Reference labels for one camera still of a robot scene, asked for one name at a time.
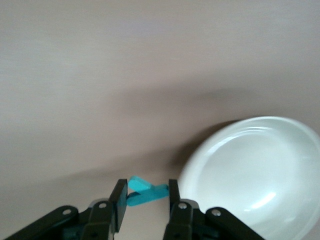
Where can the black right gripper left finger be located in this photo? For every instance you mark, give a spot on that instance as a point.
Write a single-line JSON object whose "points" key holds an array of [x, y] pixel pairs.
{"points": [[100, 220]]}

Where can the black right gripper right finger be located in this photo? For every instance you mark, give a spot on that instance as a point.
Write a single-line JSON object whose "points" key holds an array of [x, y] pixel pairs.
{"points": [[182, 220]]}

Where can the teal letter y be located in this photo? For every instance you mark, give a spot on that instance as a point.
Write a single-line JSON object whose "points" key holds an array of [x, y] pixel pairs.
{"points": [[147, 193]]}

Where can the beige brown plate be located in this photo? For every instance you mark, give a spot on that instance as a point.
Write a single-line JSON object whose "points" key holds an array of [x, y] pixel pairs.
{"points": [[250, 180]]}

